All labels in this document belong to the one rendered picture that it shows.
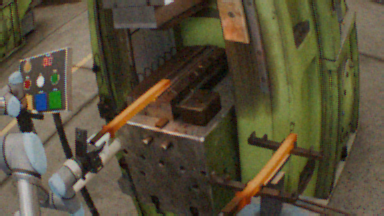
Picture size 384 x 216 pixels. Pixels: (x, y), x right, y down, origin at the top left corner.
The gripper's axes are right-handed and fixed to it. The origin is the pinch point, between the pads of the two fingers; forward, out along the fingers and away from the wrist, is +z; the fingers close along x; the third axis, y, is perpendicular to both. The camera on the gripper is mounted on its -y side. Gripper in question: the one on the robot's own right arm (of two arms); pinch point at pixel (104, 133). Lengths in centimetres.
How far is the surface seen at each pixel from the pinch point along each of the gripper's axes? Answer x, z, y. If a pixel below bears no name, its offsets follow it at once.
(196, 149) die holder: 19.0, 21.8, 15.0
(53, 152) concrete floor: -157, 73, 99
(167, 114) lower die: 5.5, 27.7, 7.8
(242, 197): 55, -10, 2
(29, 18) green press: -472, 286, 61
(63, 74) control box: -41.4, 18.6, -8.3
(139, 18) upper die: 0.9, 26.9, -29.6
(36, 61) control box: -60, 15, -16
